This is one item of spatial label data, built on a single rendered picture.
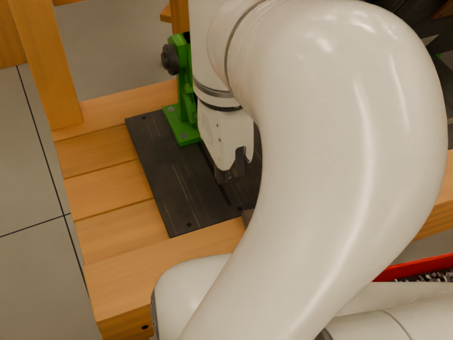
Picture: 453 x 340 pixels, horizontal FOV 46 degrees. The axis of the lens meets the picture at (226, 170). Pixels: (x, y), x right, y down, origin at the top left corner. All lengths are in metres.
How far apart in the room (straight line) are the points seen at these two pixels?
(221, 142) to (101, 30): 2.86
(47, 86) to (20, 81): 1.79
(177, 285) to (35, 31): 0.86
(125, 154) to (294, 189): 1.19
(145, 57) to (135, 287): 2.22
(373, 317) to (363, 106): 0.11
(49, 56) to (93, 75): 1.77
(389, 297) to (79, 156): 1.16
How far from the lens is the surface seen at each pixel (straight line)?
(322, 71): 0.24
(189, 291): 0.61
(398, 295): 0.36
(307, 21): 0.26
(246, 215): 1.20
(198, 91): 0.65
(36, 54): 1.38
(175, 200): 1.27
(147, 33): 3.42
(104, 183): 1.36
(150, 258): 1.18
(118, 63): 3.20
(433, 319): 0.28
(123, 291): 1.15
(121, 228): 1.26
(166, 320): 0.62
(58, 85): 1.44
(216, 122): 0.67
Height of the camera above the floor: 1.89
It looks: 48 degrees down
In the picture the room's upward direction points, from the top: straight up
